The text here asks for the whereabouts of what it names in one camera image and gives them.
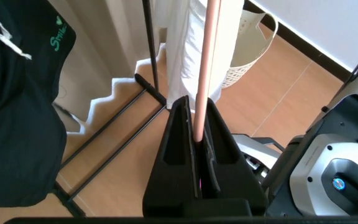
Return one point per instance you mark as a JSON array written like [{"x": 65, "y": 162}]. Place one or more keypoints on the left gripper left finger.
[{"x": 172, "y": 186}]

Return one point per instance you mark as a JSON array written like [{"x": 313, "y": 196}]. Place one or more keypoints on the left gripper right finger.
[{"x": 238, "y": 186}]

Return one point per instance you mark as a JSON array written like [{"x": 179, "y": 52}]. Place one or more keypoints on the pink clothes hanger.
[{"x": 207, "y": 62}]

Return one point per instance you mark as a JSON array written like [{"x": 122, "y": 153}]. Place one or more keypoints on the white garment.
[{"x": 179, "y": 46}]

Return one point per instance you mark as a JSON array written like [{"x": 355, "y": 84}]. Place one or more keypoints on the black garment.
[{"x": 17, "y": 124}]

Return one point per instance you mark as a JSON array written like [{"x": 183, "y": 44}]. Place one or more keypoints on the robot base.
[{"x": 337, "y": 168}]

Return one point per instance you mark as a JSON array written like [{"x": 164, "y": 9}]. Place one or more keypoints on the white laundry basket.
[{"x": 250, "y": 46}]

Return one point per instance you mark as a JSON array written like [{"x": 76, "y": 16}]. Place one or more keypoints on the black clothes rack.
[{"x": 151, "y": 46}]

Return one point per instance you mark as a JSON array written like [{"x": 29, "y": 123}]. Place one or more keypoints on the beige curtain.
[{"x": 104, "y": 46}]

